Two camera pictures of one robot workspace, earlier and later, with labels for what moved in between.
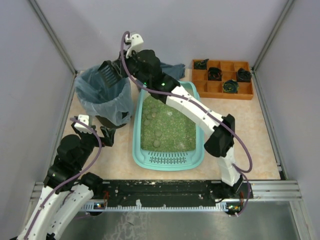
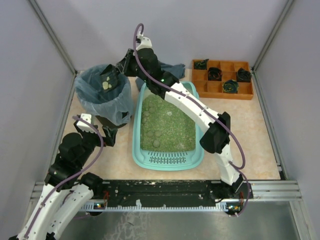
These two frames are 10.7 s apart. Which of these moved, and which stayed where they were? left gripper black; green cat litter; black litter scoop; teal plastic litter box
Moved: black litter scoop
Stayed: teal plastic litter box; green cat litter; left gripper black
